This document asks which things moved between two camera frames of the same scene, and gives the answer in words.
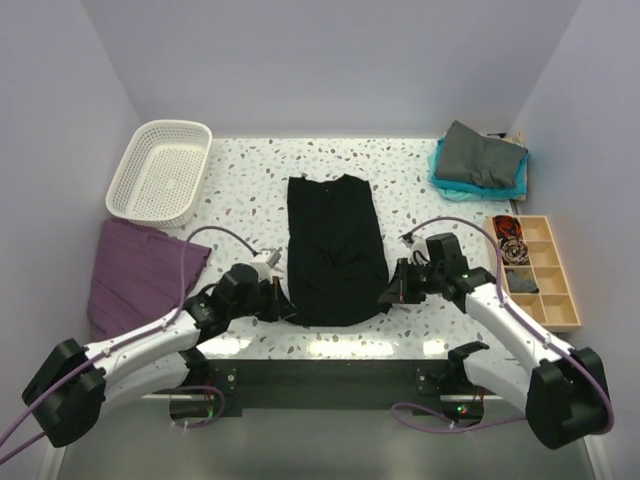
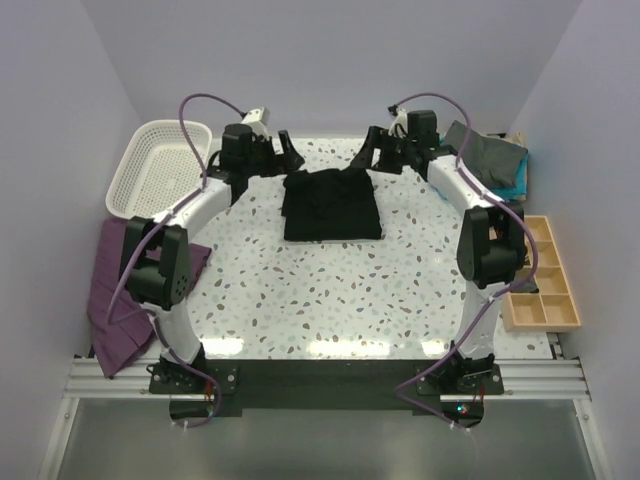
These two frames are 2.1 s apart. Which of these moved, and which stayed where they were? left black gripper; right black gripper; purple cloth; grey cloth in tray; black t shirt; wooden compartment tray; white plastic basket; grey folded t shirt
Moved: right black gripper; black t shirt; left black gripper
Stayed: grey cloth in tray; purple cloth; white plastic basket; wooden compartment tray; grey folded t shirt
